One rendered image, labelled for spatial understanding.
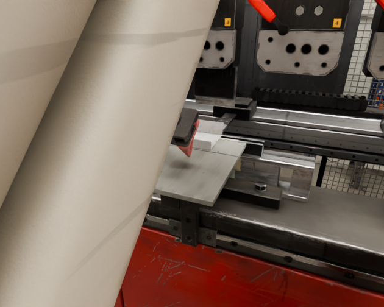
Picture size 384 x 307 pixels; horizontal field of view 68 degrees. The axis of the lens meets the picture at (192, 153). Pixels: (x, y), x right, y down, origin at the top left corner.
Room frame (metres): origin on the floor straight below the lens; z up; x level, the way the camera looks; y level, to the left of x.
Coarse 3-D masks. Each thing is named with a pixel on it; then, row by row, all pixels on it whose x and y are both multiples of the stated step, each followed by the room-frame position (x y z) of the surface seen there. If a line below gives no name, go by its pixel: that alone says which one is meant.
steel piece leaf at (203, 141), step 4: (196, 132) 0.70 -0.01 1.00; (200, 132) 0.70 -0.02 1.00; (196, 136) 0.67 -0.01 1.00; (200, 136) 0.67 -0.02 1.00; (204, 136) 0.67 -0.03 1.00; (208, 136) 0.67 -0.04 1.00; (212, 136) 0.67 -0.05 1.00; (216, 136) 0.67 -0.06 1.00; (220, 136) 0.67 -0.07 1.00; (196, 140) 0.60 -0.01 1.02; (200, 140) 0.60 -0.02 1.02; (204, 140) 0.64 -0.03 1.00; (208, 140) 0.64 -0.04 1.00; (212, 140) 0.64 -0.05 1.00; (216, 140) 0.64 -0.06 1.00; (196, 144) 0.60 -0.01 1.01; (200, 144) 0.60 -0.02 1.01; (204, 144) 0.59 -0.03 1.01; (208, 144) 0.59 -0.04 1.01; (212, 144) 0.62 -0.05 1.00; (196, 148) 0.60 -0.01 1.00; (200, 148) 0.60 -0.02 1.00; (204, 148) 0.59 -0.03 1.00; (208, 148) 0.59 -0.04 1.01
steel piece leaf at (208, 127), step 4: (200, 120) 0.71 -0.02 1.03; (204, 120) 0.71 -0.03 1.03; (200, 124) 0.71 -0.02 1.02; (204, 124) 0.70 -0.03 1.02; (208, 124) 0.70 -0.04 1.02; (212, 124) 0.70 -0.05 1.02; (216, 124) 0.69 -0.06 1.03; (220, 124) 0.69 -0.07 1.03; (200, 128) 0.70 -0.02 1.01; (204, 128) 0.70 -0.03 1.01; (208, 128) 0.70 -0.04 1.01; (212, 128) 0.69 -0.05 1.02; (216, 128) 0.69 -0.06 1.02; (220, 128) 0.69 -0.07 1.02; (204, 132) 0.70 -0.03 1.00; (208, 132) 0.69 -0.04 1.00; (212, 132) 0.69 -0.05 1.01; (216, 132) 0.69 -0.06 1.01; (220, 132) 0.68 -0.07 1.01
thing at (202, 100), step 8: (200, 72) 0.69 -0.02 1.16; (208, 72) 0.68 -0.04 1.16; (216, 72) 0.67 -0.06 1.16; (224, 72) 0.66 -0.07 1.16; (232, 72) 0.66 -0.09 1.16; (200, 80) 0.69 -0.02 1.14; (208, 80) 0.68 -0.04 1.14; (216, 80) 0.67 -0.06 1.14; (224, 80) 0.66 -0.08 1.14; (232, 80) 0.66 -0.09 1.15; (200, 88) 0.69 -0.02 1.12; (208, 88) 0.68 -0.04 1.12; (216, 88) 0.67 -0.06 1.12; (224, 88) 0.66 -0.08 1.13; (232, 88) 0.66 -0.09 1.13; (200, 96) 0.69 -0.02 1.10; (208, 96) 0.68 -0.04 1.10; (216, 96) 0.67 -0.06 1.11; (224, 96) 0.66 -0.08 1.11; (232, 96) 0.66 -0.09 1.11; (208, 104) 0.69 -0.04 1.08; (216, 104) 0.68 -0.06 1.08; (224, 104) 0.67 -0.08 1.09; (232, 104) 0.66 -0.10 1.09
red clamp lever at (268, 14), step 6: (252, 0) 0.57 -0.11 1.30; (258, 0) 0.57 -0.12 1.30; (252, 6) 0.58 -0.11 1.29; (258, 6) 0.57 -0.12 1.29; (264, 6) 0.57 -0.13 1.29; (258, 12) 0.57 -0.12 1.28; (264, 12) 0.57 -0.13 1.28; (270, 12) 0.56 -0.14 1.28; (264, 18) 0.57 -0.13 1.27; (270, 18) 0.56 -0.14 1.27; (276, 18) 0.57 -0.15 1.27; (276, 24) 0.56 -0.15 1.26; (282, 24) 0.56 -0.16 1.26; (282, 30) 0.55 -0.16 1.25; (288, 30) 0.55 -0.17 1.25
